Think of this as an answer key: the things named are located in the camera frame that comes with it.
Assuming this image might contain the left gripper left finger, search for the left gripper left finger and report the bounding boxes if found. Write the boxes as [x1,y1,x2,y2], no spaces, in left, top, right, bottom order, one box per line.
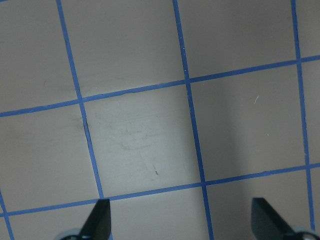
[77,199,111,240]

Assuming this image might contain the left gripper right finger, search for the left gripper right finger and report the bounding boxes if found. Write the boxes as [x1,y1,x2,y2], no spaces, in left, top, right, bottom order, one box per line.
[250,197,304,240]

